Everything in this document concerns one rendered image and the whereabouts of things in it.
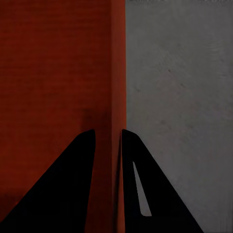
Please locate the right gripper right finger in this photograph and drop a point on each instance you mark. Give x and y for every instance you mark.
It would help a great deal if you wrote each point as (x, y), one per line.
(169, 213)

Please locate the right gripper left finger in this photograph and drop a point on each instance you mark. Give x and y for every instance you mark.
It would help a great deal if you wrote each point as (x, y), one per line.
(58, 201)

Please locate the storage box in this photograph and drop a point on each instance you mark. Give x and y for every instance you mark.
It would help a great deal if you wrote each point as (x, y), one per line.
(62, 73)

